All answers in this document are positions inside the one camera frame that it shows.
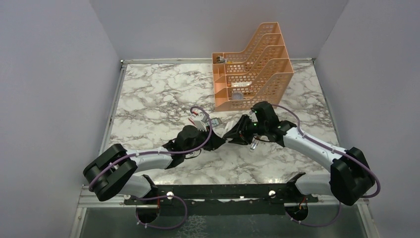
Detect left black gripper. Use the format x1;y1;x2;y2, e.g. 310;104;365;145
184;125;225;156

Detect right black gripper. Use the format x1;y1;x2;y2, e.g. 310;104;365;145
224;114;268;145

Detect pink stapler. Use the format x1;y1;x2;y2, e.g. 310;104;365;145
250;138;259;152

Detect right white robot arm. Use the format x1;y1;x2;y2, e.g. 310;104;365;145
223;101;381;206

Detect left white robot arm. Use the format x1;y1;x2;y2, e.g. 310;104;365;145
82;125;226;204

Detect clear tape roll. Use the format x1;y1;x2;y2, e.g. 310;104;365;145
231;91;244;100

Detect clear packet in organizer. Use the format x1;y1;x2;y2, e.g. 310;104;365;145
231;82;251;87

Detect orange plastic file organizer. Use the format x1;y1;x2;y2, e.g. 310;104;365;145
212;22;294;112

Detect binder clips in organizer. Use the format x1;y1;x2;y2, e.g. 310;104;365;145
215;56;226;64

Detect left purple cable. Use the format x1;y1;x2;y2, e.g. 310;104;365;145
88;106;214;230

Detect purple cable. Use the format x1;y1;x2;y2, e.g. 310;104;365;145
88;106;214;230
272;104;382;227

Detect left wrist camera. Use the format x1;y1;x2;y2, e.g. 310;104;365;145
189;113;209;131

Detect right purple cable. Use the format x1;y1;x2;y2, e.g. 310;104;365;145
272;104;382;227

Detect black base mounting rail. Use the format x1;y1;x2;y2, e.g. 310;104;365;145
124;183;318;216

